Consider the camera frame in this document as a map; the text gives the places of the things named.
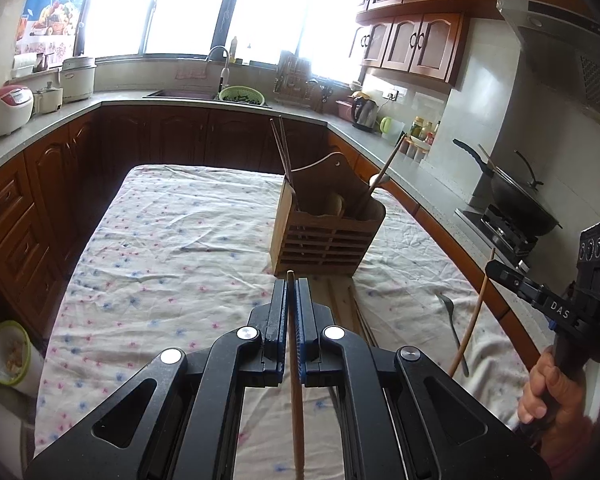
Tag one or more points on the small metal fork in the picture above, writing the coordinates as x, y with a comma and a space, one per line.
450, 317

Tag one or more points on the electric kettle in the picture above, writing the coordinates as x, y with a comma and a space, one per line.
366, 112

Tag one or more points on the banded bamboo chopstick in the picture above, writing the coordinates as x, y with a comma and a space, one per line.
392, 156
475, 315

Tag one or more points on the sauce bottles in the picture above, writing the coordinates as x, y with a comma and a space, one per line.
422, 130

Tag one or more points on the metal spoon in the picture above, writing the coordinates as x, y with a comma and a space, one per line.
378, 181

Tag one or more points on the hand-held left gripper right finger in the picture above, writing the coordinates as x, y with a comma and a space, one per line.
303, 355

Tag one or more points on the range hood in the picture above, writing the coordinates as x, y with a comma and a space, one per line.
570, 45

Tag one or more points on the reddish brown wooden chopstick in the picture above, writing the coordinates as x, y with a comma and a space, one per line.
296, 420

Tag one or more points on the wooden utensil holder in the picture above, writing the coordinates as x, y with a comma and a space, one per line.
325, 245

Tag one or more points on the metal chopsticks pair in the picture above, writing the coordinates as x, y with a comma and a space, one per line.
279, 145

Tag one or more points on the kitchen sink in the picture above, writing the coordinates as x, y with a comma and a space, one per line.
180, 94

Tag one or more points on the knife rack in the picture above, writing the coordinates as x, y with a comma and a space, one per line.
294, 77

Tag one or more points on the person's right forearm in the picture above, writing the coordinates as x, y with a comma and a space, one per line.
580, 455

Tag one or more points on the fruit print window blind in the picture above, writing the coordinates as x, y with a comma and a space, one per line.
55, 10

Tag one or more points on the large white rice cooker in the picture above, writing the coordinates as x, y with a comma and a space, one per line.
78, 80

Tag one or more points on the small white cooker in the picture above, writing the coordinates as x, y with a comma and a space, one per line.
47, 99

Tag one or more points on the wooden wall cabinets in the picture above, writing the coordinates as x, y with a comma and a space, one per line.
420, 10

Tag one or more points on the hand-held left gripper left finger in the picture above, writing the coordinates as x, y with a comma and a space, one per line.
279, 330

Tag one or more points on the small dark jug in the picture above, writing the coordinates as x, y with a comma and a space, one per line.
44, 61

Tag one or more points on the green cup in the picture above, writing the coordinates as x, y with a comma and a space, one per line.
387, 126

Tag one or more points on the gas stove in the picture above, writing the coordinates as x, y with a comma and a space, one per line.
500, 235

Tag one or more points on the floral white tablecloth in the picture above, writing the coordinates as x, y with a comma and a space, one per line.
180, 270

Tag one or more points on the wooden base cabinets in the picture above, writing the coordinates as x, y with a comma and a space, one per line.
40, 200

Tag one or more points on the metal kitchen faucet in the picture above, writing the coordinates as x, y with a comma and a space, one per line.
224, 72

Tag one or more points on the grey kitchen countertop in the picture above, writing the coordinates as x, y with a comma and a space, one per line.
40, 130

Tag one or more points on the green colander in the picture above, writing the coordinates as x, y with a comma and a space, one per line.
241, 96

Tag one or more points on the wall socket with plug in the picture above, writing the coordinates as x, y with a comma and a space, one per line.
391, 94

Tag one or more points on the glass wok lid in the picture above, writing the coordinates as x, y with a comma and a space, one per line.
515, 177

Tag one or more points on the dark wooden chopstick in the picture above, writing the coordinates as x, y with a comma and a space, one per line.
283, 139

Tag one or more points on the person's right hand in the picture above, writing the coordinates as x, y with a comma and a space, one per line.
545, 390

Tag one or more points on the kitchen window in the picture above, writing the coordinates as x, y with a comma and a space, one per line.
180, 5

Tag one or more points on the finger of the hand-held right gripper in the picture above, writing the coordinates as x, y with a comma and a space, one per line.
510, 276

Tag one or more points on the black wok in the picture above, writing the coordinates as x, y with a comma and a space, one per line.
525, 210

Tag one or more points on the white and pink rice cooker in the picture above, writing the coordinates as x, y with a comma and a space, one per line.
5, 112

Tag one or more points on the green bowl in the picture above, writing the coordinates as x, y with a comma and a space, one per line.
9, 355

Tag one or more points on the pink container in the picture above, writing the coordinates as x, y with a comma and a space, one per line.
345, 110

